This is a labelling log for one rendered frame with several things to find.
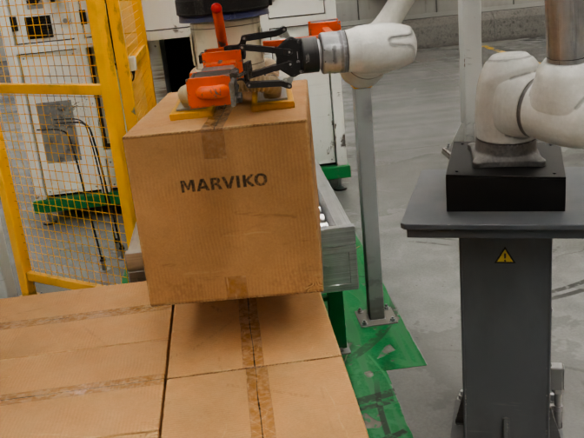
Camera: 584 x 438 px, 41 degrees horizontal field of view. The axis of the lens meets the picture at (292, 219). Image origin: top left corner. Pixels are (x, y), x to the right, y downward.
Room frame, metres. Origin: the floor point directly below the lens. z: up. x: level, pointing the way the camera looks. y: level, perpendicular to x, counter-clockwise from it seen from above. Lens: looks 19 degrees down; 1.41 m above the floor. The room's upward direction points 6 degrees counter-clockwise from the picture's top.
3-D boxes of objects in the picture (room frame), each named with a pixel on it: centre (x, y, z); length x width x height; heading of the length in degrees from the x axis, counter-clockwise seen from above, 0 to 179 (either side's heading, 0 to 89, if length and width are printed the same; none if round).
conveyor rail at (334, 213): (3.42, -0.08, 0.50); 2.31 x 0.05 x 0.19; 4
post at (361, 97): (2.84, -0.30, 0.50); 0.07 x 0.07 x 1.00; 4
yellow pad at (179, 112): (1.95, 0.21, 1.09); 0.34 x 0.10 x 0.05; 0
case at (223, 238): (1.94, 0.13, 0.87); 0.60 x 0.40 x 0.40; 177
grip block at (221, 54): (1.70, 0.11, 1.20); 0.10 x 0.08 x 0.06; 90
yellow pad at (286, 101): (1.95, 0.02, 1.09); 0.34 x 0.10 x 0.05; 0
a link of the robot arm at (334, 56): (1.70, -0.12, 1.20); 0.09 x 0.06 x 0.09; 4
